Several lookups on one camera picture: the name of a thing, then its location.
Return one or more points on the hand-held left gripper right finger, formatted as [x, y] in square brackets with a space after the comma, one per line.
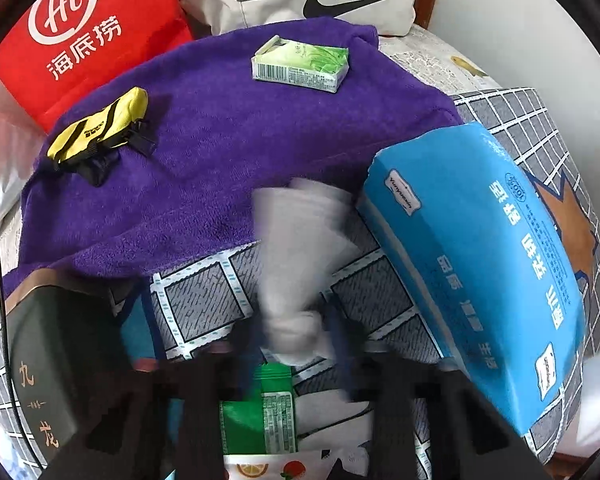
[341, 355]

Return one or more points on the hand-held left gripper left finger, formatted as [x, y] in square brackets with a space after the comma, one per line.
[245, 371]

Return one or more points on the grey white sock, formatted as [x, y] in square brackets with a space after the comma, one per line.
[290, 260]

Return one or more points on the blue tissue pack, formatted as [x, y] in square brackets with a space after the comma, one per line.
[470, 260]

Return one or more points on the green snack packet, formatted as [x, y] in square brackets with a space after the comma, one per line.
[275, 410]

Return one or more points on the fruit print packet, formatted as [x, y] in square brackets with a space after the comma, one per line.
[260, 467]

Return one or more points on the dark green box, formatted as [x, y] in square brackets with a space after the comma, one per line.
[55, 360]

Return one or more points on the purple towel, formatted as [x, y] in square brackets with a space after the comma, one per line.
[230, 135]

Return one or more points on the green tissue pack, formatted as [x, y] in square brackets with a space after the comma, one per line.
[300, 65]

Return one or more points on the red paper bag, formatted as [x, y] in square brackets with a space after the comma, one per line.
[105, 35]

